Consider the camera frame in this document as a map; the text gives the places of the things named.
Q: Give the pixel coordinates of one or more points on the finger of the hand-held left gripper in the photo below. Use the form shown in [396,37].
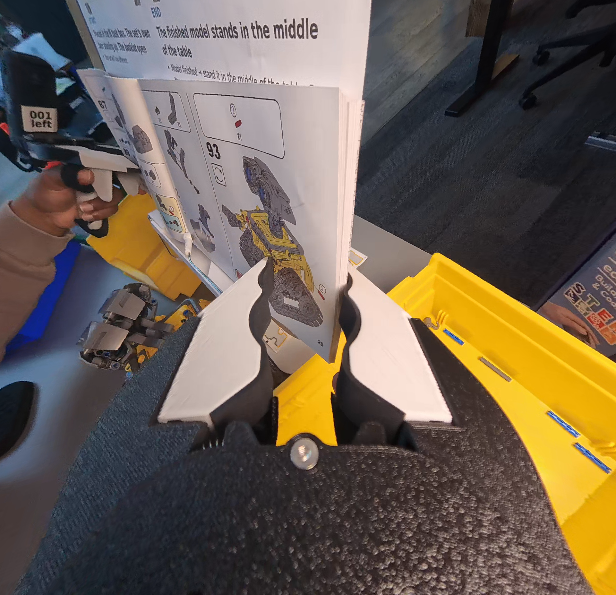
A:
[106,163]

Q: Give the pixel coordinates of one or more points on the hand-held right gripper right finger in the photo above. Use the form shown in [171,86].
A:
[394,364]

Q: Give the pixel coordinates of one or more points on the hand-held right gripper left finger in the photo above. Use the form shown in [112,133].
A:
[216,364]

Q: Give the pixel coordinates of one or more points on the yellow storage bin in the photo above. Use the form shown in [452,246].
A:
[505,364]
[134,253]

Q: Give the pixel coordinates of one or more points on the yellow tracked toy robot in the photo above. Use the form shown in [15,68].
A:
[120,325]

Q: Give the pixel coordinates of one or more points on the blue storage bin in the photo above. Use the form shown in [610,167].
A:
[53,296]

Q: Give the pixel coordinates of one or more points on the building instruction booklet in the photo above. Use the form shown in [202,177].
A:
[298,171]

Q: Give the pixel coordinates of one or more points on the person's left forearm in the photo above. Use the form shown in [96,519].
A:
[24,267]

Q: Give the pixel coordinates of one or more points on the person's left hand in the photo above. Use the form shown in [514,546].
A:
[53,205]

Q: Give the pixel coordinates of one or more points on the small tan brick piece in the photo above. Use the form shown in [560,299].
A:
[433,324]

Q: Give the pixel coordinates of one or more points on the white paper sheet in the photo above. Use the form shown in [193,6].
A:
[276,337]

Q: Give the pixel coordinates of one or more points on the small grey brick axle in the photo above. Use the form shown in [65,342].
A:
[494,368]

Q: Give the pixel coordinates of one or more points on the white book stand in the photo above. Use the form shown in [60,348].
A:
[187,258]

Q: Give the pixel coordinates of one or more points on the white paper sign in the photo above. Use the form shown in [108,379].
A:
[240,27]

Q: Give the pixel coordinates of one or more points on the robot kit box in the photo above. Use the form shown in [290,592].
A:
[587,306]

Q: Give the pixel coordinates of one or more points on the black office chair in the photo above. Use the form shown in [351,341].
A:
[577,51]

